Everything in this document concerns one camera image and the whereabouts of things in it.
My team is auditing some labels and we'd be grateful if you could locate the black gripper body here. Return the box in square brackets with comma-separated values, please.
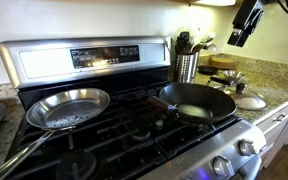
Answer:
[232, 0, 269, 35]

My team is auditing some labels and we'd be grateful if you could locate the silver lid with dark knob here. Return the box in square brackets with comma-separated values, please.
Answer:
[228, 82, 271, 112]

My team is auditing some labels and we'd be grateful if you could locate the silver stove knob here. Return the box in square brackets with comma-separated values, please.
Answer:
[212, 154, 235, 178]
[238, 138, 257, 157]

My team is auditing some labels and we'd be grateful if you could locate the stainless steel gas stove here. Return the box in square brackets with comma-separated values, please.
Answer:
[0, 35, 268, 180]

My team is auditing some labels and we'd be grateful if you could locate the silver steel frying pan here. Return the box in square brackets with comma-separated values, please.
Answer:
[0, 87, 111, 180]

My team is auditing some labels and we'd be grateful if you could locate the silver metal ladle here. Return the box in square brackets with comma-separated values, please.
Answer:
[205, 42, 218, 53]

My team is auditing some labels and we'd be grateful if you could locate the white kitchen utensil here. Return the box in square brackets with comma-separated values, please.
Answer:
[197, 31, 217, 46]

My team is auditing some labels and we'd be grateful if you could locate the under-cabinet light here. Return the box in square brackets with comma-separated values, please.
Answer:
[188, 0, 237, 7]

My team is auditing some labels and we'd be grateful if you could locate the wooden spoon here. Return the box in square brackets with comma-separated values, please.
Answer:
[190, 42, 206, 55]

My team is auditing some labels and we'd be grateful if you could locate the small black dish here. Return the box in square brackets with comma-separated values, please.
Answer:
[197, 65, 220, 76]

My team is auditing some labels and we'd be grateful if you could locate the black kitchen utensil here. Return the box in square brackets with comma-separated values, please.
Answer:
[175, 30, 194, 56]

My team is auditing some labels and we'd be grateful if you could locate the perforated steel utensil holder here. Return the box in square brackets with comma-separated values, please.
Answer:
[173, 51, 200, 84]

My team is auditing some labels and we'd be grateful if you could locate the white kitchen cabinet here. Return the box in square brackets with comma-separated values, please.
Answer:
[255, 94, 288, 169]

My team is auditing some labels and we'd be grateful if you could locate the small metal cup, black handle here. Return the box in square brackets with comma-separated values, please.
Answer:
[209, 69, 247, 88]

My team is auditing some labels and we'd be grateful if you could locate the black pan with wooden handle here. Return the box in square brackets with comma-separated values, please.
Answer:
[147, 82, 238, 126]

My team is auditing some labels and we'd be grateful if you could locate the metal drawer handle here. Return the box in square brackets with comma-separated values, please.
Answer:
[272, 112, 287, 123]

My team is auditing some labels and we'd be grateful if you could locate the silver oven door handle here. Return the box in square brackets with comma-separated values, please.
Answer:
[237, 154, 263, 180]

